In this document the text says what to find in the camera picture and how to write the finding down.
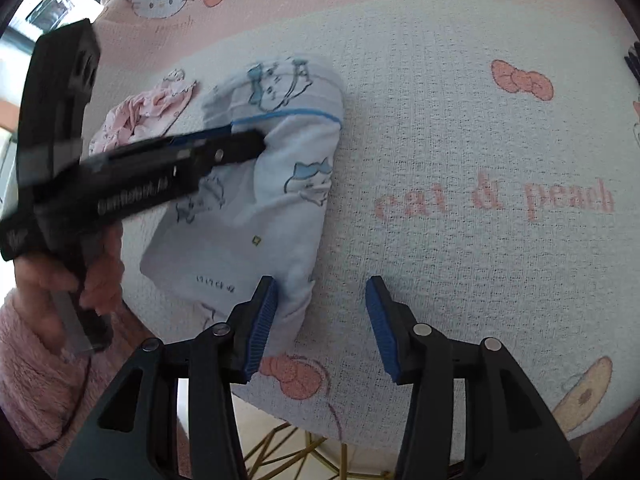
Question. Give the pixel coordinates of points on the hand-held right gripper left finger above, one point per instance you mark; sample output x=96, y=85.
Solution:
x=262, y=330

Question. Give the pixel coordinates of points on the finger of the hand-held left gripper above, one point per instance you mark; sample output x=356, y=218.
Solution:
x=230, y=147

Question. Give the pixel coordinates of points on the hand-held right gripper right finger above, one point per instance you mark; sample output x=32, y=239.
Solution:
x=382, y=330

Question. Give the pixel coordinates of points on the light blue printed shorts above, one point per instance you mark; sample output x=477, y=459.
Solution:
x=280, y=210

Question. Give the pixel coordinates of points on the pink printed garment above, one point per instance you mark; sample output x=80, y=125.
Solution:
x=145, y=110

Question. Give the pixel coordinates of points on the person's left forearm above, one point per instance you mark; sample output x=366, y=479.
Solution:
x=35, y=375

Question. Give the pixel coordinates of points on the person's left hand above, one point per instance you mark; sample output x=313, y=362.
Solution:
x=102, y=270

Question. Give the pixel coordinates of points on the pink white cat-printed blanket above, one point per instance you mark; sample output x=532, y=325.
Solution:
x=450, y=160

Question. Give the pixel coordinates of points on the dark navy folded garment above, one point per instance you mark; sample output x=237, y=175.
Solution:
x=634, y=60

